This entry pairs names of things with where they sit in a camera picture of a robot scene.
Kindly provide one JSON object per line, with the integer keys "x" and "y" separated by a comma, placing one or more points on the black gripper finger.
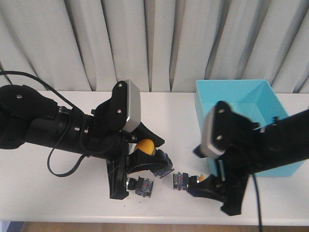
{"x": 235, "y": 187}
{"x": 212, "y": 187}
{"x": 142, "y": 132}
{"x": 117, "y": 175}

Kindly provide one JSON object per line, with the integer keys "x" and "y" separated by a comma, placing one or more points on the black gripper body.
{"x": 235, "y": 158}
{"x": 107, "y": 132}

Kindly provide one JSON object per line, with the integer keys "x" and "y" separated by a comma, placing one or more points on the yellow push button switch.
{"x": 151, "y": 159}
{"x": 181, "y": 181}

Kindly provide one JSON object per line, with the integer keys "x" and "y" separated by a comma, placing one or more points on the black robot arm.
{"x": 283, "y": 142}
{"x": 26, "y": 116}

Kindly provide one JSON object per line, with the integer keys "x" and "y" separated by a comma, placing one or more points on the light blue plastic box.
{"x": 254, "y": 99}

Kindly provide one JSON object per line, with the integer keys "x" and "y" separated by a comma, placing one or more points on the grey curtain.
{"x": 161, "y": 45}

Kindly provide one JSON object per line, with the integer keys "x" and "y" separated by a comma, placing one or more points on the green push button switch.
{"x": 142, "y": 186}

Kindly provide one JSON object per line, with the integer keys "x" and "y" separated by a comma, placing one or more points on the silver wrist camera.
{"x": 128, "y": 106}
{"x": 219, "y": 130}

